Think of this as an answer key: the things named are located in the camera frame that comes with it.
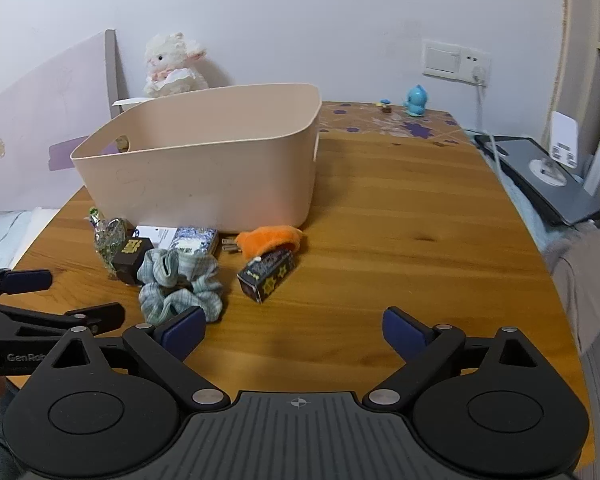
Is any black gold-print small box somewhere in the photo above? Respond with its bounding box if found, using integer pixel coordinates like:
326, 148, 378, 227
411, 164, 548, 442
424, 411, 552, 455
112, 237, 154, 285

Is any plaid fabric scrunchie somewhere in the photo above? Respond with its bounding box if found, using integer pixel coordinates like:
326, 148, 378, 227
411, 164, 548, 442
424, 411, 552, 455
136, 248, 223, 325

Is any clear candy bag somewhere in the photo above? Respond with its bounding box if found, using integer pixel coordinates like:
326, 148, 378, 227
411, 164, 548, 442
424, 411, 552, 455
87, 207, 129, 275

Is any blue white tissue pack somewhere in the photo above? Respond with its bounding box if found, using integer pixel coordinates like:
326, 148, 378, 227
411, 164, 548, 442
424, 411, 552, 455
170, 226, 219, 255

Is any black box with yellow stars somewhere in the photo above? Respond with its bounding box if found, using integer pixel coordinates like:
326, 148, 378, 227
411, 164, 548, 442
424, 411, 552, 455
237, 248, 296, 304

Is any orange plush toy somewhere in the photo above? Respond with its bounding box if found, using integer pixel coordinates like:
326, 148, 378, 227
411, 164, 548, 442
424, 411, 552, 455
235, 226, 303, 260

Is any white blue card box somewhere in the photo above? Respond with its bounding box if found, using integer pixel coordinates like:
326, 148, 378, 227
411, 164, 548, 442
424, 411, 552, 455
133, 226, 176, 249

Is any white bed sheet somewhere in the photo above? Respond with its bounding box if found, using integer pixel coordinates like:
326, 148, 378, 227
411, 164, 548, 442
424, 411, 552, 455
0, 207, 58, 269

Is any pink bed headboard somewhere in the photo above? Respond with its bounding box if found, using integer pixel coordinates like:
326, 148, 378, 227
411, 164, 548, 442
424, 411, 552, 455
0, 29, 119, 211

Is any grey cloth on chair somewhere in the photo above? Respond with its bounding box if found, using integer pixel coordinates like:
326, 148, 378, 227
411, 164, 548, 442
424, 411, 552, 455
543, 222, 600, 356

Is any beige plastic storage basket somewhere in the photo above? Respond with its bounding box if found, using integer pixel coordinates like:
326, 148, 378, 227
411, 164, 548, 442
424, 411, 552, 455
71, 82, 322, 233

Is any white paper tag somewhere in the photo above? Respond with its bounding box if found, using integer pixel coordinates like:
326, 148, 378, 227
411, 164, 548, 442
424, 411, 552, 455
111, 98, 152, 110

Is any grey laptop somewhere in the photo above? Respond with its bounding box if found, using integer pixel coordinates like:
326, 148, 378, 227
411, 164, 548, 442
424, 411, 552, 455
475, 134, 600, 226

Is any white plush lamb toy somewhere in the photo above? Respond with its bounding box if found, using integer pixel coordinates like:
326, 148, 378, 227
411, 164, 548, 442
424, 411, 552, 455
144, 32, 209, 99

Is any white phone stand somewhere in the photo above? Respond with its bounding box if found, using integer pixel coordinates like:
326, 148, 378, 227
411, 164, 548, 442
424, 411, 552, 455
529, 112, 579, 188

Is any floral table mat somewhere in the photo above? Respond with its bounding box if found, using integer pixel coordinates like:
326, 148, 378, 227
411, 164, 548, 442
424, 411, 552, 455
320, 101, 470, 145

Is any blue bird figurine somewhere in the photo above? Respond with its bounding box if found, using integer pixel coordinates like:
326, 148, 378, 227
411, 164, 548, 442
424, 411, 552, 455
403, 84, 428, 117

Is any tiny yellow blue figurine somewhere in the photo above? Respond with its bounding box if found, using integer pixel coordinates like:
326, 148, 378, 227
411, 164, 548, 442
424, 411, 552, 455
376, 99, 391, 113

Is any white charging cable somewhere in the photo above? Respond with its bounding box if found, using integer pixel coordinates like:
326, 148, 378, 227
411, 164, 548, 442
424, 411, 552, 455
471, 64, 513, 196

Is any white wall switch socket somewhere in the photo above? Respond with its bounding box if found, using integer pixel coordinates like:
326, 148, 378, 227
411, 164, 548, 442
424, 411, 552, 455
422, 40, 492, 87

